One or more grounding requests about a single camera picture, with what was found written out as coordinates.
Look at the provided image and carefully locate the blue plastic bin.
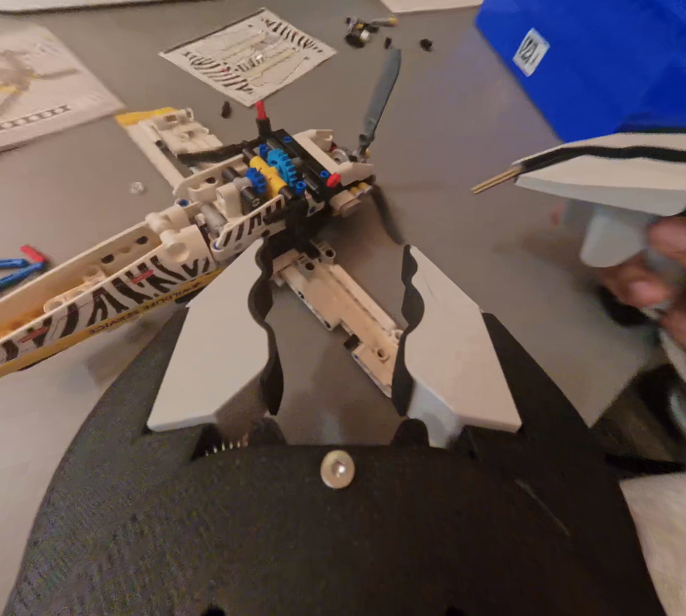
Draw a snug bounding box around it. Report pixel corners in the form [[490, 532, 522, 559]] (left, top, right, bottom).
[[474, 0, 686, 144]]

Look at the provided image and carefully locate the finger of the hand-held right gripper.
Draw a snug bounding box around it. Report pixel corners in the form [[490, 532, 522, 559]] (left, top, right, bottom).
[[512, 131, 686, 168], [513, 159, 686, 270]]

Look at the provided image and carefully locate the tan lego axle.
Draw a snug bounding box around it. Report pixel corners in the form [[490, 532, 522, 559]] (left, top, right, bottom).
[[471, 167, 522, 195]]

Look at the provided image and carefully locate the cluster of small lego pieces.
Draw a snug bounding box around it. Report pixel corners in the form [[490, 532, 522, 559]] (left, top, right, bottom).
[[344, 15, 399, 48]]

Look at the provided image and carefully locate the zebra sticker sheet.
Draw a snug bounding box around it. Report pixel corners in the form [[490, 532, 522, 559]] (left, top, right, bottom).
[[159, 7, 338, 108]]

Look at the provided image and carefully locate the person's right hand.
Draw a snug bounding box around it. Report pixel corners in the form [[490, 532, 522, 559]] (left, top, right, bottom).
[[595, 213, 686, 350]]

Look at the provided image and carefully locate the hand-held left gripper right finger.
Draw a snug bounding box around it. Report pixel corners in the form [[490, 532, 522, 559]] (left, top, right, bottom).
[[391, 244, 524, 449]]

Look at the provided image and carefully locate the open instruction booklet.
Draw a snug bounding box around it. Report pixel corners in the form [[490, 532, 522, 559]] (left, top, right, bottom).
[[0, 23, 125, 154]]

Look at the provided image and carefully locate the zebra striped lego plane model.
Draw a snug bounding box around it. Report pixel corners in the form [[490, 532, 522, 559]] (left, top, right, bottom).
[[0, 47, 409, 398]]

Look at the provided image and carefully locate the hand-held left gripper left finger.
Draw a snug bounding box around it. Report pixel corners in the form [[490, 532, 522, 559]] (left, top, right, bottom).
[[146, 242, 285, 433]]

